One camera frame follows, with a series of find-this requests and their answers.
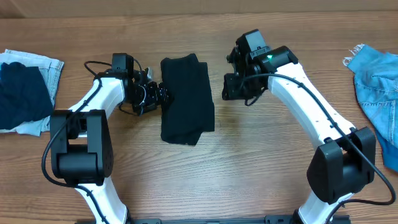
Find blue denim jeans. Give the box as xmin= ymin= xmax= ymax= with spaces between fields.
xmin=343 ymin=44 xmax=397 ymax=172

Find black t-shirt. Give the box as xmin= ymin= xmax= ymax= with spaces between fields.
xmin=160 ymin=54 xmax=215 ymax=146

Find folded light denim garment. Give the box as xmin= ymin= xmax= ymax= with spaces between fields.
xmin=1 ymin=49 xmax=64 ymax=137

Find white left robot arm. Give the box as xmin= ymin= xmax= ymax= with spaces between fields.
xmin=42 ymin=68 xmax=167 ymax=223

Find folded navy garment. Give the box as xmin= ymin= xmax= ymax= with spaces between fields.
xmin=1 ymin=62 xmax=53 ymax=129

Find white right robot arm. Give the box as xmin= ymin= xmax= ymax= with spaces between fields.
xmin=222 ymin=45 xmax=376 ymax=223

